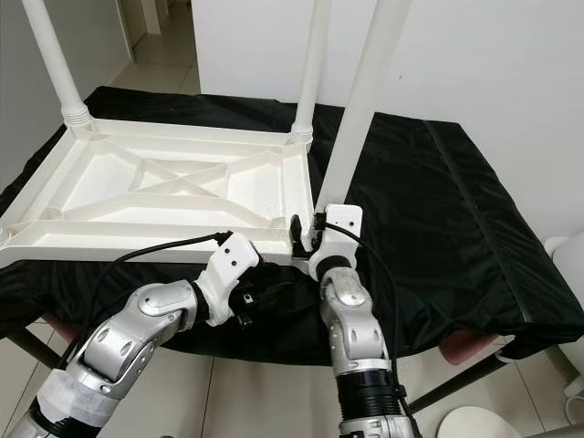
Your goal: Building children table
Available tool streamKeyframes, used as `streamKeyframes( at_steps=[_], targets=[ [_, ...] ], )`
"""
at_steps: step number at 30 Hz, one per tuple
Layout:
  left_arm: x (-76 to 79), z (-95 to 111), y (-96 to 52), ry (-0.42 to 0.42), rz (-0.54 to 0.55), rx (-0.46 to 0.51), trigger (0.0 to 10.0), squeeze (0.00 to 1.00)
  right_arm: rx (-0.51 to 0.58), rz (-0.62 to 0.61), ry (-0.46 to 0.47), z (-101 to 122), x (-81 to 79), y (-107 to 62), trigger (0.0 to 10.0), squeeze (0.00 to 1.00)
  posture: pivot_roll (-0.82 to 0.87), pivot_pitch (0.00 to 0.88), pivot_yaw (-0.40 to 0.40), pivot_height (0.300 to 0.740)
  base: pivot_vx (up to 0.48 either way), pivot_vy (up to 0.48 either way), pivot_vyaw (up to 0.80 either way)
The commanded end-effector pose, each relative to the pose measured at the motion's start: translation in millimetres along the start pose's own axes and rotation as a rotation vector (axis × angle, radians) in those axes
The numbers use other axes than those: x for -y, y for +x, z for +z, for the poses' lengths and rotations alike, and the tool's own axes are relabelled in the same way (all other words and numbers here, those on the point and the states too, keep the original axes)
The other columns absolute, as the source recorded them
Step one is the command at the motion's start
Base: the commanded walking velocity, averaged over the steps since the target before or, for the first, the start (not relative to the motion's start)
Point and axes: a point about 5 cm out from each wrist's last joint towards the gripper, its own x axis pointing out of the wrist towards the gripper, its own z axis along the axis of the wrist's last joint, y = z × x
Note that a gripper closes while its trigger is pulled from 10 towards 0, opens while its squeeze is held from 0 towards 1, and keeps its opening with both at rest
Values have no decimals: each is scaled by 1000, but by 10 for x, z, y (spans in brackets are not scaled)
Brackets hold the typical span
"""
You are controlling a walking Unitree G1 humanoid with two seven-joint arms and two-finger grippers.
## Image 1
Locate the black metal table leg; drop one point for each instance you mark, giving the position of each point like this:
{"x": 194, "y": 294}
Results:
{"x": 38, "y": 349}
{"x": 456, "y": 381}

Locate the white plastic children table top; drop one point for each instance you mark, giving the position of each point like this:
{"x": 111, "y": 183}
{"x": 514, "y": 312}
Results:
{"x": 146, "y": 187}

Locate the black cloth table cover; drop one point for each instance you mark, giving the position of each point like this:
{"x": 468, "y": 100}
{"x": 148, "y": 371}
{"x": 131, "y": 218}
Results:
{"x": 465, "y": 228}

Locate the white plastic table leg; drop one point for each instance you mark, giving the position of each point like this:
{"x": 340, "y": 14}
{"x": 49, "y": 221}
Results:
{"x": 55, "y": 64}
{"x": 360, "y": 100}
{"x": 312, "y": 73}

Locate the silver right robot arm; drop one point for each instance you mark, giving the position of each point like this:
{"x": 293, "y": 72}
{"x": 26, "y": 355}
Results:
{"x": 356, "y": 324}

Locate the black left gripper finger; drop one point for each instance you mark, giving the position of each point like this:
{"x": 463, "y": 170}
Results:
{"x": 278, "y": 290}

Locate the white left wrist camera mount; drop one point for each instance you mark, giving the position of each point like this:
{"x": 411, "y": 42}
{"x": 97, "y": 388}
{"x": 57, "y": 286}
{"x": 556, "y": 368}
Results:
{"x": 233, "y": 265}

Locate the pink padded chair seat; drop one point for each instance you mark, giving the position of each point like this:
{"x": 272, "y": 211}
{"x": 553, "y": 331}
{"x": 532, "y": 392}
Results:
{"x": 58, "y": 327}
{"x": 474, "y": 345}

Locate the white rounded plastic object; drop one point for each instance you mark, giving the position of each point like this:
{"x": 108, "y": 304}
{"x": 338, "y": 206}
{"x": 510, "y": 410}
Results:
{"x": 568, "y": 265}

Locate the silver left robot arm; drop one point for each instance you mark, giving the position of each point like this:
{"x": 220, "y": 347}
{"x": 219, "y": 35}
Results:
{"x": 128, "y": 333}

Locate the white round stool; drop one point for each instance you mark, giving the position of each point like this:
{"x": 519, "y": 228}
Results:
{"x": 474, "y": 424}

